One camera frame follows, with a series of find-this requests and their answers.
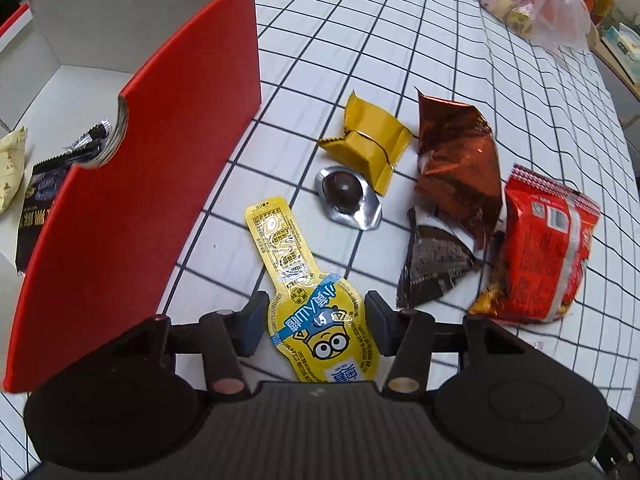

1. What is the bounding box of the yellow snack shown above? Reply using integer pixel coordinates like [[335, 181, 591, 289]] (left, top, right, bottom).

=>
[[317, 91, 413, 197]]

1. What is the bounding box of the silver and black snack packet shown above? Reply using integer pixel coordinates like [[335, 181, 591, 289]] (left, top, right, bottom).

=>
[[64, 117, 112, 157]]

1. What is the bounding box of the cream snack packet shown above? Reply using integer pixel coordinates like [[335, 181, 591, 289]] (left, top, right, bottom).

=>
[[0, 127, 28, 216]]

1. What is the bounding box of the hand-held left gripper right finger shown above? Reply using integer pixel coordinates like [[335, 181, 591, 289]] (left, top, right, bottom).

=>
[[364, 291, 521, 401]]

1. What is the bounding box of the brown foil snack bag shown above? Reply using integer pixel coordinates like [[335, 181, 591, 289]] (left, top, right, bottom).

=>
[[415, 87, 503, 252]]

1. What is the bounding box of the tissue box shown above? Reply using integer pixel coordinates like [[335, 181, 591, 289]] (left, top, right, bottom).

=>
[[602, 22, 640, 86]]

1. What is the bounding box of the red snack bag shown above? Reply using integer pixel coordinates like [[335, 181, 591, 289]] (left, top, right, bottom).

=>
[[469, 164, 602, 326]]

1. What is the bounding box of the grey drawer cabinet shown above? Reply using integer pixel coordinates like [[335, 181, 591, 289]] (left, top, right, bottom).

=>
[[590, 25, 640, 111]]

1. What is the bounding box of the red and white cardboard box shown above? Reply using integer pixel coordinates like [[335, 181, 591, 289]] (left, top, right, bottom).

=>
[[0, 0, 263, 393]]

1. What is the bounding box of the white checked tablecloth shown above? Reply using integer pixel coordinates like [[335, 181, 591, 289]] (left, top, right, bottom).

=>
[[0, 0, 640, 471]]

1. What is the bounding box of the dark brown triangular snack packet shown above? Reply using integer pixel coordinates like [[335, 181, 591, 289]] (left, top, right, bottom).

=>
[[396, 207, 484, 310]]

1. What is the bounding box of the yellow cartoon jelly packet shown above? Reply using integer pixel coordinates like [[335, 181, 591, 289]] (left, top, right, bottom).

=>
[[244, 196, 378, 386]]

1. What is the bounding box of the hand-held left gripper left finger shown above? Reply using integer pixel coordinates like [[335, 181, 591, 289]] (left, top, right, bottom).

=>
[[115, 290, 271, 401]]

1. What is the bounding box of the pink plastic bag of sweets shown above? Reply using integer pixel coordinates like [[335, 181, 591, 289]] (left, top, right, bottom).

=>
[[452, 0, 593, 52]]

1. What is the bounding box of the silver foil chocolate ball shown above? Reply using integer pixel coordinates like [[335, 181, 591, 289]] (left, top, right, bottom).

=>
[[315, 165, 384, 232]]

